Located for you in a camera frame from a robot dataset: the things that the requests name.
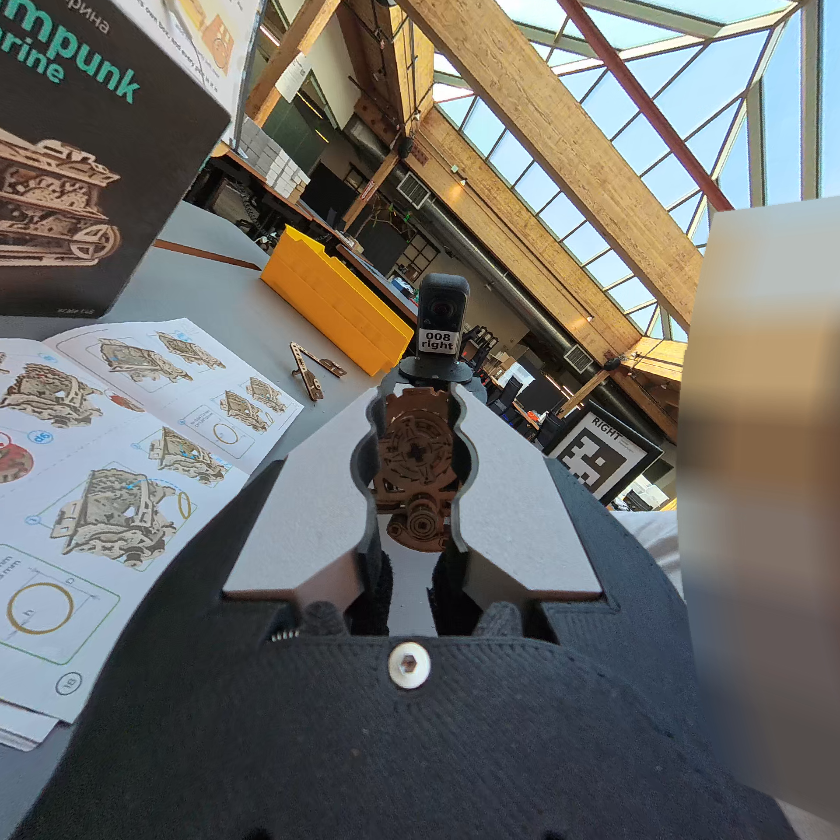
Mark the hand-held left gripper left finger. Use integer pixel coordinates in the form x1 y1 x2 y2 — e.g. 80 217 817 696
222 386 382 616

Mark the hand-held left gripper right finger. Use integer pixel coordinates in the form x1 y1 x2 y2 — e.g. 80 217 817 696
448 384 605 622

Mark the wooden mechanical model body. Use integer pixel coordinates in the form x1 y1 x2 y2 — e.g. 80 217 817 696
384 387 455 424

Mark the wooden gear plate assembly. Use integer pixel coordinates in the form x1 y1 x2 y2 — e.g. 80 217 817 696
373 420 463 552

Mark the grey desk with wooden edge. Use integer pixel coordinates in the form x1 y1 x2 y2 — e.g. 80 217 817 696
154 200 265 271

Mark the framed black white marker board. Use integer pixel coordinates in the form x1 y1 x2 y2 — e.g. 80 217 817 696
543 408 665 506

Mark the yellow plastic bin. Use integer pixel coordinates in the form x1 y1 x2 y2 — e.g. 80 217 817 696
260 224 416 376

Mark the person's white clothing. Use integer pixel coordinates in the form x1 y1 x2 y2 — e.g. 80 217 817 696
613 512 686 598

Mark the open instruction booklet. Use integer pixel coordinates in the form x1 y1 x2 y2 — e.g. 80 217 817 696
0 318 305 752

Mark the stack of white boxes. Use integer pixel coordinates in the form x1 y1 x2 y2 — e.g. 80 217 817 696
235 117 311 193

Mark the white paper notice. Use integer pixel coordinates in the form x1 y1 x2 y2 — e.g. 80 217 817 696
276 52 309 102

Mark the black puzzle kit box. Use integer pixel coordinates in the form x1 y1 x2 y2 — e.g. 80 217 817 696
0 0 232 320

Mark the white instruction poster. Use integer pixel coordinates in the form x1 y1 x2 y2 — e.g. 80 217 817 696
112 0 270 126

